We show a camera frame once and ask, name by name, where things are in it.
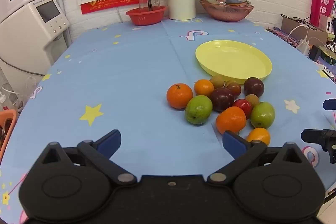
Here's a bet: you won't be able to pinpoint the red apple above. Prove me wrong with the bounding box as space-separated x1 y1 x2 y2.
232 99 253 119

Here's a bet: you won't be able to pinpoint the large orange mandarin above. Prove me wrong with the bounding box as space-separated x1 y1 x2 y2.
166 83 194 109

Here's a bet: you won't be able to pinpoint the white charger cable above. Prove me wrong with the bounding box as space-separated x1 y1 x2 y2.
286 25 312 56

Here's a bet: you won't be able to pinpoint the white appliance with screen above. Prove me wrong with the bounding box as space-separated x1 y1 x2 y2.
0 0 71 75

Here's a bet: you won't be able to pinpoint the green mango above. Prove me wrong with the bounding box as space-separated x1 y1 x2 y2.
185 95 213 125

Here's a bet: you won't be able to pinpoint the blue star-printed tablecloth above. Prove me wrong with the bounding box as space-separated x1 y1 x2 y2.
0 14 336 224

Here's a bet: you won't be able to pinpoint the dark purple passion fruit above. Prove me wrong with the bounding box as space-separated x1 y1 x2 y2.
209 88 235 112

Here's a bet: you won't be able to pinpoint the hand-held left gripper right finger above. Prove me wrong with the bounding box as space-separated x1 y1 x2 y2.
207 130 308 186

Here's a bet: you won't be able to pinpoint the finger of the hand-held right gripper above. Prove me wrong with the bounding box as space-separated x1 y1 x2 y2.
301 129 336 161
323 99 336 111

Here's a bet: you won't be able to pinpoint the red gift bag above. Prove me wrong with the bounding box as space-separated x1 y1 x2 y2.
310 0 336 28

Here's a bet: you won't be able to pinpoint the pink glass bowl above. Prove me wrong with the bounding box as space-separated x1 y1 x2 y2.
199 0 255 23

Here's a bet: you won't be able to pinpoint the grey hose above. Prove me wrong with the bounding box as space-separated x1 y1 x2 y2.
0 56 47 77

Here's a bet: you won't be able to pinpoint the patterned cloth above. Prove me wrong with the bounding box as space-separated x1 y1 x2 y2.
265 26 300 44

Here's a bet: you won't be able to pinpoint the small orange mandarin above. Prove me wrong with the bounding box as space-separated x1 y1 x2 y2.
246 127 271 146
194 79 215 97

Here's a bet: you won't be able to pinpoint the brown longan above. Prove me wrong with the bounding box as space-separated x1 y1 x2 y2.
209 76 225 89
245 94 260 108

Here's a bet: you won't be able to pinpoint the yellow plastic plate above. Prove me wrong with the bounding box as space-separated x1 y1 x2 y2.
195 40 273 85

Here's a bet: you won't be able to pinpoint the orange basket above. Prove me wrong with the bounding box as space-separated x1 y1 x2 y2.
0 109 19 161

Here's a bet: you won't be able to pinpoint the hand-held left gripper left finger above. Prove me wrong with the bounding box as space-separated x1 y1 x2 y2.
39 130 137 187

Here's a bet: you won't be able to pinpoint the red-orange peach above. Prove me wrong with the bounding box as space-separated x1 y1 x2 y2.
225 80 242 97

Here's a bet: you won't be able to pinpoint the red plastic basket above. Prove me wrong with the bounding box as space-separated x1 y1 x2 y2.
125 6 167 26

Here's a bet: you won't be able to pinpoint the dark purple plum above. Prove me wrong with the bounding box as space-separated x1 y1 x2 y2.
244 77 265 98

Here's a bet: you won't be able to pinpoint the cardboard box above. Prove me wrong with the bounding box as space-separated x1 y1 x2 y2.
281 15 329 48

